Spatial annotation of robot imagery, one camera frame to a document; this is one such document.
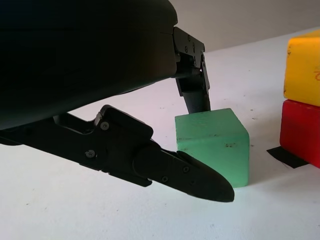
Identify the yellow wooden block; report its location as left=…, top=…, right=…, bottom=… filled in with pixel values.
left=283, top=29, right=320, bottom=108

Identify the green wooden block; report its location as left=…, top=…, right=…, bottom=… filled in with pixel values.
left=174, top=107, right=251, bottom=189

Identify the red wooden block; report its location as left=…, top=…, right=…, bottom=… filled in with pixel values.
left=279, top=99, right=320, bottom=169

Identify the black tape strip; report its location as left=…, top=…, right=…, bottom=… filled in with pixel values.
left=265, top=146, right=311, bottom=171

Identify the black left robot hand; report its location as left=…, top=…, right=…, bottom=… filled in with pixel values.
left=0, top=0, right=236, bottom=204

